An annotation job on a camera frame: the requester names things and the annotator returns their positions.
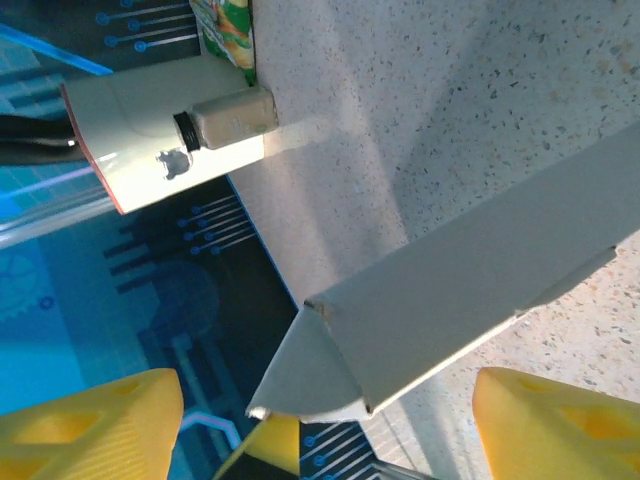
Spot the cream knife block, brown top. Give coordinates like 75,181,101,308
59,52,281,216

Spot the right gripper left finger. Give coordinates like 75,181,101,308
0,368,185,480

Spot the black knife handle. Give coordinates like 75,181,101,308
0,139,81,166
0,113,76,142

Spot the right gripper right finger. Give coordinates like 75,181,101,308
472,367,640,480

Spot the small bottle with black cap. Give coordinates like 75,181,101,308
172,91,279,151

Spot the yellow green snack bag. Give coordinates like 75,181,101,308
188,0,259,86

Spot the white paper box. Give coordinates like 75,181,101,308
244,119,640,421

